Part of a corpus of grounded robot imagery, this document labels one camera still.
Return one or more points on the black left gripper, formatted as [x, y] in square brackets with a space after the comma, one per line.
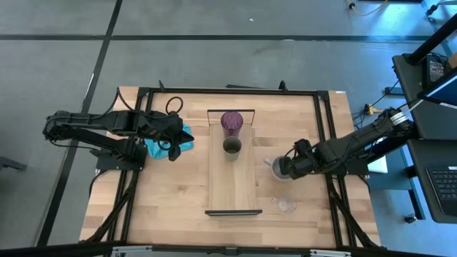
[160, 125]

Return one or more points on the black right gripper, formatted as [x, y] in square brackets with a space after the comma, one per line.
[303, 160]

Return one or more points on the white ceramic mug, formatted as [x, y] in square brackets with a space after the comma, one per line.
[275, 170]

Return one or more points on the clear glass mug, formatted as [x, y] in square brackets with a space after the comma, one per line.
[285, 204]

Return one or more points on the olive green cup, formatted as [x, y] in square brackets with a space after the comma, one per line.
[232, 148]

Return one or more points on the purple faceted plastic cup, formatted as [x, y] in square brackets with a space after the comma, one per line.
[232, 121]

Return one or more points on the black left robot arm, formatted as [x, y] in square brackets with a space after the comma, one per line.
[89, 119]

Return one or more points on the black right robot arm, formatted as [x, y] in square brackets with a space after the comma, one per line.
[357, 142]

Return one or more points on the blue cloth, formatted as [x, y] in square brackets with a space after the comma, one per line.
[153, 150]

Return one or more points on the white box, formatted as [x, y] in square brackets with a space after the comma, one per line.
[378, 165]

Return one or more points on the yellow power plug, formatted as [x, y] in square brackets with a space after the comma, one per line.
[371, 109]

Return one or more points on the black side desk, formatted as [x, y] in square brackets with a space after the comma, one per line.
[417, 178]

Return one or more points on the black office desk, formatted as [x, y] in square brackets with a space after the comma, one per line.
[410, 107]

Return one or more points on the black keyboard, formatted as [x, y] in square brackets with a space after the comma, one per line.
[444, 189]

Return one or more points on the black power adapter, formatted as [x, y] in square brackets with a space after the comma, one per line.
[435, 71]

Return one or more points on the black metal pole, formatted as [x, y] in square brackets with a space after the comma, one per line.
[432, 39]

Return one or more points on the black aluminium table frame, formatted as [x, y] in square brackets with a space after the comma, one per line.
[232, 91]

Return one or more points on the black camera rig crossbar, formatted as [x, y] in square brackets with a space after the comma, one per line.
[71, 250]

